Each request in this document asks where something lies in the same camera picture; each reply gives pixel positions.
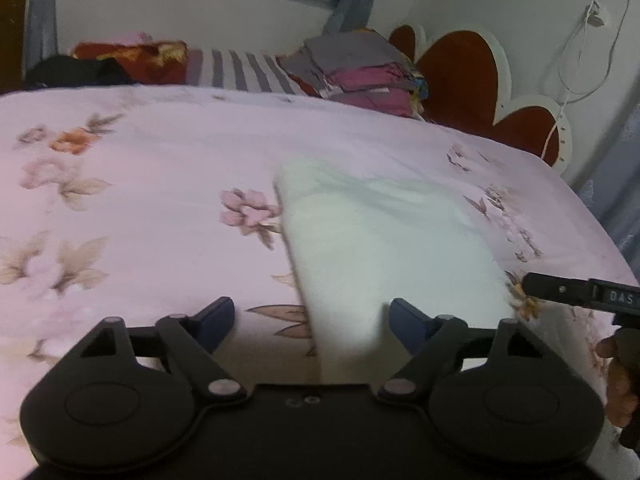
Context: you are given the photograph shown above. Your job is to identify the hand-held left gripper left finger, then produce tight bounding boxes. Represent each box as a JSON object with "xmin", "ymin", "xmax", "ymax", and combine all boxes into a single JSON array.
[{"xmin": 50, "ymin": 297, "xmax": 248, "ymax": 404}]

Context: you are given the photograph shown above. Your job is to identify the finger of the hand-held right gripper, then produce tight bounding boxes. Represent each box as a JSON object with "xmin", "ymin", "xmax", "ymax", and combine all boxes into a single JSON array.
[{"xmin": 521, "ymin": 272, "xmax": 592, "ymax": 307}]

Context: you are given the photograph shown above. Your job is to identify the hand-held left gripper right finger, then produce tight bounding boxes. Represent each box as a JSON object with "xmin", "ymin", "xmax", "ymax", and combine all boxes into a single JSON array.
[{"xmin": 376, "ymin": 298, "xmax": 574, "ymax": 406}]

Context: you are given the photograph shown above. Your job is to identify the white small garment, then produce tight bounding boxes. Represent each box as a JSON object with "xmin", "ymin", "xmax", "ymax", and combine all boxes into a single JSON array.
[{"xmin": 273, "ymin": 156, "xmax": 517, "ymax": 387}]

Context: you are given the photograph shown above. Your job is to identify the person's right hand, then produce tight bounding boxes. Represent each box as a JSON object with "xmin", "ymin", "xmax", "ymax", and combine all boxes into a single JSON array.
[{"xmin": 597, "ymin": 336, "xmax": 640, "ymax": 431}]

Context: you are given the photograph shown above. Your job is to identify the grey lace curtain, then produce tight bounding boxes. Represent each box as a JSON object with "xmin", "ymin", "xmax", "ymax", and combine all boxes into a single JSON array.
[{"xmin": 572, "ymin": 102, "xmax": 640, "ymax": 273}]

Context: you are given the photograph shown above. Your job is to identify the pink floral bed sheet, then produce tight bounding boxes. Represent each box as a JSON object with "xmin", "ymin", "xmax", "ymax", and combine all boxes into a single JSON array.
[{"xmin": 0, "ymin": 82, "xmax": 640, "ymax": 480}]

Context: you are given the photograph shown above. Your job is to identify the red heart-shaped headboard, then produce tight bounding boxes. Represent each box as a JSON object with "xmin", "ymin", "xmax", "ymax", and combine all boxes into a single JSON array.
[{"xmin": 389, "ymin": 23, "xmax": 574, "ymax": 177}]

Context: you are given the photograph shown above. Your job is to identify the grey striped pillow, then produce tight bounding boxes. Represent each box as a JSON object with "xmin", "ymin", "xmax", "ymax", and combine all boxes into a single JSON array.
[{"xmin": 186, "ymin": 48, "xmax": 307, "ymax": 97}]

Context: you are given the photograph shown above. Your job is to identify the red floral blanket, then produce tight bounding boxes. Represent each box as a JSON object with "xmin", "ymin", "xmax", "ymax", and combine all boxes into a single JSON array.
[{"xmin": 69, "ymin": 40, "xmax": 192, "ymax": 86}]

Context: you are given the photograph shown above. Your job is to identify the grey folded garment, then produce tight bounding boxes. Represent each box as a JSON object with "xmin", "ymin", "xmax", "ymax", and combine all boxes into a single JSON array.
[{"xmin": 277, "ymin": 29, "xmax": 417, "ymax": 92}]

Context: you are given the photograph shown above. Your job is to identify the black cloth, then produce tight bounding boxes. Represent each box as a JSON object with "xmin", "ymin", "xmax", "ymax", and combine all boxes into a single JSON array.
[{"xmin": 24, "ymin": 55, "xmax": 137, "ymax": 90}]

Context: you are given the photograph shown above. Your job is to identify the grey window curtain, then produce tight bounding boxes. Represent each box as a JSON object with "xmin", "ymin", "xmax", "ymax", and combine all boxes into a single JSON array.
[
  {"xmin": 322, "ymin": 0, "xmax": 403, "ymax": 41},
  {"xmin": 21, "ymin": 0, "xmax": 63, "ymax": 73}
]

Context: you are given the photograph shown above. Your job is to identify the brown wooden door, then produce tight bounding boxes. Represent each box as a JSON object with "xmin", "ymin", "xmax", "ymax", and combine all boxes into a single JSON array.
[{"xmin": 0, "ymin": 5, "xmax": 31, "ymax": 96}]

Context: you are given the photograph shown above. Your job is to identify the white cable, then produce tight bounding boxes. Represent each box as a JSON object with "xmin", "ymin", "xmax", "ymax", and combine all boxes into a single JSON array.
[{"xmin": 540, "ymin": 0, "xmax": 637, "ymax": 161}]

